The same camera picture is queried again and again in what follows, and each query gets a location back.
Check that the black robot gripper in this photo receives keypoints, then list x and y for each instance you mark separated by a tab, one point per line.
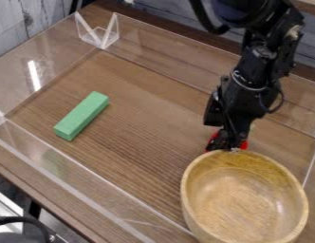
244	99

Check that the red toy strawberry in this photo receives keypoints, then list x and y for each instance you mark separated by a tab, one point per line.
244	145

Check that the wooden oval bowl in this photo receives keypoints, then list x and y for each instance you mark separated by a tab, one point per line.
241	198

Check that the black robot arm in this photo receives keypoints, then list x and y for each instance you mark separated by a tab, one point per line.
273	30

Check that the green rectangular block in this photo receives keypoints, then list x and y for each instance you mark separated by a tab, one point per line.
81	116

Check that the clear acrylic tray enclosure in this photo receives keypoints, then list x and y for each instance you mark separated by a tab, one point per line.
111	182

